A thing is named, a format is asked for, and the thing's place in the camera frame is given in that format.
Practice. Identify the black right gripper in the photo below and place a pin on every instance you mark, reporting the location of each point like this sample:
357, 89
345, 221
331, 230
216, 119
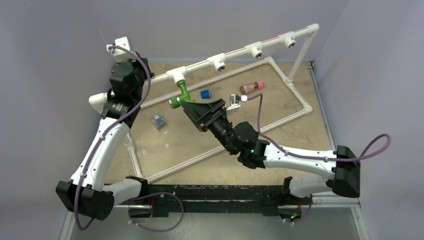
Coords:
197, 113

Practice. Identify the green plastic water faucet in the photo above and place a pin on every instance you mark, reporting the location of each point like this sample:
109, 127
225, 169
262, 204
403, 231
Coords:
175, 101

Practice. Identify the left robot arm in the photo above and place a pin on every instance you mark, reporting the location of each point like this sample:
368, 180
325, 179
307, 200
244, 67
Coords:
86, 193

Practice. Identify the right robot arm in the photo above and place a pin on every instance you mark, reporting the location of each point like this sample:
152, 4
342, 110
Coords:
330, 170

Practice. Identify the blue grey small block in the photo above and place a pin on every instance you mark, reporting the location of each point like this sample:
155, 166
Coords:
205, 94

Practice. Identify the small blue foil packet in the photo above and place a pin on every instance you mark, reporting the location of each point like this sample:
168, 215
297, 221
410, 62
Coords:
158, 121

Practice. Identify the pink capped small bottle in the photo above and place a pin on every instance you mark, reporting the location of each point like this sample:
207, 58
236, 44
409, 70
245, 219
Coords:
250, 87

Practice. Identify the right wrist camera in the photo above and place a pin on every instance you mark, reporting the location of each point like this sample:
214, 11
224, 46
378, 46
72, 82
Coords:
235, 102

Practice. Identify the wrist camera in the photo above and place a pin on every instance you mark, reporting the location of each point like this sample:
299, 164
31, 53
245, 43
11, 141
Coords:
119, 50
235, 102

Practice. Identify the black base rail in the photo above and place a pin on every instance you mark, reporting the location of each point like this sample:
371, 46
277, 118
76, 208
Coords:
220, 199

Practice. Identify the white PVC pipe frame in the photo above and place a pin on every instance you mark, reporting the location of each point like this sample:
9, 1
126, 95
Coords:
218, 63

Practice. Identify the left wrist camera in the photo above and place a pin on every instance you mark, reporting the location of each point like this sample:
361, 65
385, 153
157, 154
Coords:
119, 50

